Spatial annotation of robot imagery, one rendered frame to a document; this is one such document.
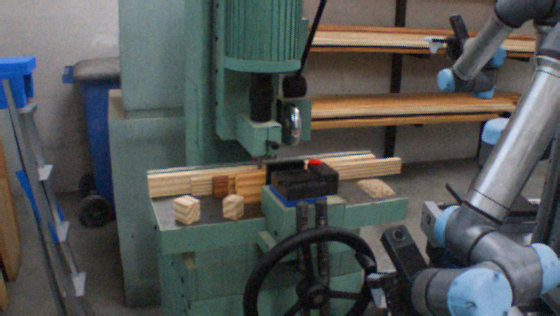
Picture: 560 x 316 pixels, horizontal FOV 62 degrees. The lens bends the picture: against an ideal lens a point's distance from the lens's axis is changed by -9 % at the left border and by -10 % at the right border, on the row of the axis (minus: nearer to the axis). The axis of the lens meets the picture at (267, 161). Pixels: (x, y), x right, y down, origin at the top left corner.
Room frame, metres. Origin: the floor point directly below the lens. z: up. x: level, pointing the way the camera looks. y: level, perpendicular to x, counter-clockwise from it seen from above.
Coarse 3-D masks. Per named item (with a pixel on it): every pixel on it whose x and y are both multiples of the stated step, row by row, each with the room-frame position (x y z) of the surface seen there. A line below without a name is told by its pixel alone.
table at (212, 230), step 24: (360, 192) 1.15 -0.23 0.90; (168, 216) 0.98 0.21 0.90; (216, 216) 0.99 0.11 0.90; (264, 216) 1.00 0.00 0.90; (360, 216) 1.07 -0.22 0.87; (384, 216) 1.10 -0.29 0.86; (168, 240) 0.92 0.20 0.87; (192, 240) 0.94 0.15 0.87; (216, 240) 0.96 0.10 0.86; (240, 240) 0.97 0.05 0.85; (264, 240) 0.95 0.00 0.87
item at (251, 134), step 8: (240, 120) 1.20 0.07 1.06; (248, 120) 1.16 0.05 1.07; (272, 120) 1.17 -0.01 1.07; (240, 128) 1.20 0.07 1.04; (248, 128) 1.14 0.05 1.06; (256, 128) 1.11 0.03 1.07; (264, 128) 1.11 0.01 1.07; (272, 128) 1.12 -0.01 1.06; (280, 128) 1.13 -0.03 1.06; (240, 136) 1.20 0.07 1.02; (248, 136) 1.13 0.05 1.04; (256, 136) 1.11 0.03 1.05; (264, 136) 1.11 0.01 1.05; (272, 136) 1.12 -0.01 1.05; (280, 136) 1.13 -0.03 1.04; (248, 144) 1.13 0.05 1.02; (256, 144) 1.11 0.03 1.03; (264, 144) 1.11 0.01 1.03; (280, 144) 1.13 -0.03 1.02; (256, 152) 1.11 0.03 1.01; (264, 152) 1.11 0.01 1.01; (272, 152) 1.12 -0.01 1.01; (280, 152) 1.13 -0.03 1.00
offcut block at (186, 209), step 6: (180, 198) 0.98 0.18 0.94; (186, 198) 0.98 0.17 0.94; (192, 198) 0.98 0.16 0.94; (174, 204) 0.97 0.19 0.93; (180, 204) 0.96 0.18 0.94; (186, 204) 0.95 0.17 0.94; (192, 204) 0.96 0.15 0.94; (198, 204) 0.97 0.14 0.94; (174, 210) 0.97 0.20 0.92; (180, 210) 0.96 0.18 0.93; (186, 210) 0.95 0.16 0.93; (192, 210) 0.96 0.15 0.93; (198, 210) 0.97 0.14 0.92; (174, 216) 0.97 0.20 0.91; (180, 216) 0.96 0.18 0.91; (186, 216) 0.95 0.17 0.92; (192, 216) 0.96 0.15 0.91; (198, 216) 0.97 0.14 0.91; (186, 222) 0.95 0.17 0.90
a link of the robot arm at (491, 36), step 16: (512, 0) 1.33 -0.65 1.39; (528, 0) 1.30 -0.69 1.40; (544, 0) 1.29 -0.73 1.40; (496, 16) 1.36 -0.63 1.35; (512, 16) 1.33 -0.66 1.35; (528, 16) 1.31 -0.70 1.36; (480, 32) 1.44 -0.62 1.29; (496, 32) 1.39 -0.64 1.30; (480, 48) 1.44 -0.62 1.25; (496, 48) 1.43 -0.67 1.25; (464, 64) 1.50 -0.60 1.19; (480, 64) 1.47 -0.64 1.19; (448, 80) 1.54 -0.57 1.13; (464, 80) 1.53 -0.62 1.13
